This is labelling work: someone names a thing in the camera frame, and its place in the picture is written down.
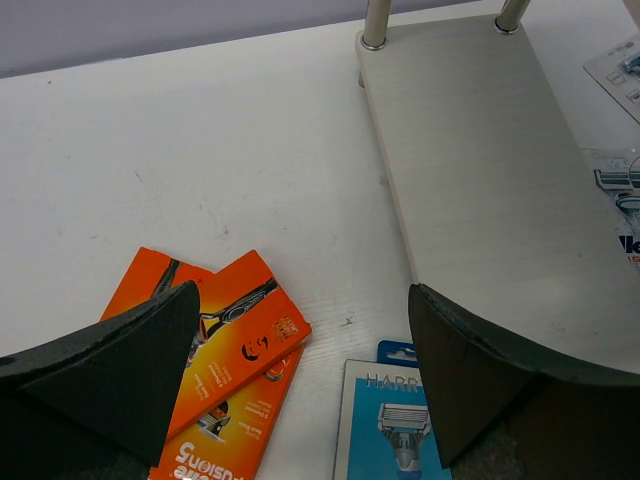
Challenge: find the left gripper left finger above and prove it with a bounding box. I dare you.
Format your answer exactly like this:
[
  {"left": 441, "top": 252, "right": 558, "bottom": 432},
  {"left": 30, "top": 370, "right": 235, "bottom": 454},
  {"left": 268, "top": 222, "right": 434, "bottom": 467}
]
[{"left": 1, "top": 281, "right": 200, "bottom": 479}]

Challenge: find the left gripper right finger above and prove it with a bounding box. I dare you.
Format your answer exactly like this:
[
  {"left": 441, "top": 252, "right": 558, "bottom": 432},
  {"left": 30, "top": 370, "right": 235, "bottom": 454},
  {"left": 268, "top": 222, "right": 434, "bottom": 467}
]
[{"left": 408, "top": 284, "right": 639, "bottom": 479}]

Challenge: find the Gillette SkinGuard blister pack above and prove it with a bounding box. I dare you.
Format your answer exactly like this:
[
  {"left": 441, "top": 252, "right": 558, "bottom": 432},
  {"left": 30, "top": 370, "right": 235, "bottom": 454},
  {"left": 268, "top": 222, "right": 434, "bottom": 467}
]
[{"left": 583, "top": 148, "right": 639, "bottom": 272}]

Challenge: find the clear blue-card razor blister pack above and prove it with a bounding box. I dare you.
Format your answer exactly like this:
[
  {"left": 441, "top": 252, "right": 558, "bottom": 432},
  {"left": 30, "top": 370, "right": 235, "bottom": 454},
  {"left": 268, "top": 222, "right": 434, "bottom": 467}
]
[{"left": 583, "top": 34, "right": 639, "bottom": 122}]

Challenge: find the white two-tier shelf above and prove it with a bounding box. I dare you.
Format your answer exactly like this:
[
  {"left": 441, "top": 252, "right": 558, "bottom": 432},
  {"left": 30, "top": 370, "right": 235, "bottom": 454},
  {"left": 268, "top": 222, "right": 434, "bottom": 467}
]
[{"left": 356, "top": 13, "right": 639, "bottom": 372}]

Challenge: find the blue Harry's box front left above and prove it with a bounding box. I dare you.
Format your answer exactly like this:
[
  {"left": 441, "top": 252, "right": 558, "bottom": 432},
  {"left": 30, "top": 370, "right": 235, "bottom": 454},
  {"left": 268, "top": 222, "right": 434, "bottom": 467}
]
[{"left": 333, "top": 340, "right": 452, "bottom": 480}]

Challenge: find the lower orange Fusion5 razor box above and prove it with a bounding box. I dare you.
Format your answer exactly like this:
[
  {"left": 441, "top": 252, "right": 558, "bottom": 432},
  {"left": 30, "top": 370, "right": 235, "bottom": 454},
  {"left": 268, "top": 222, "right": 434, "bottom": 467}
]
[{"left": 103, "top": 247, "right": 308, "bottom": 479}]

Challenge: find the orange fusion5 razor box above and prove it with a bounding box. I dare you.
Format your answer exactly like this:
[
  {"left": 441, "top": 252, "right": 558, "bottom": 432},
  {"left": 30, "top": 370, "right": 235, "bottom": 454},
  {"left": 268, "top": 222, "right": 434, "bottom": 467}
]
[
  {"left": 103, "top": 247, "right": 308, "bottom": 479},
  {"left": 167, "top": 250, "right": 312, "bottom": 438}
]

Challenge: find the upper orange Fusion5 razor box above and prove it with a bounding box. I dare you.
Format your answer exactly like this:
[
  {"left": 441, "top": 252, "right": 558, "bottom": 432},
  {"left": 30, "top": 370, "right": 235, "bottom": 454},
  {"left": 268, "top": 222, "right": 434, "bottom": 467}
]
[{"left": 167, "top": 250, "right": 312, "bottom": 438}]

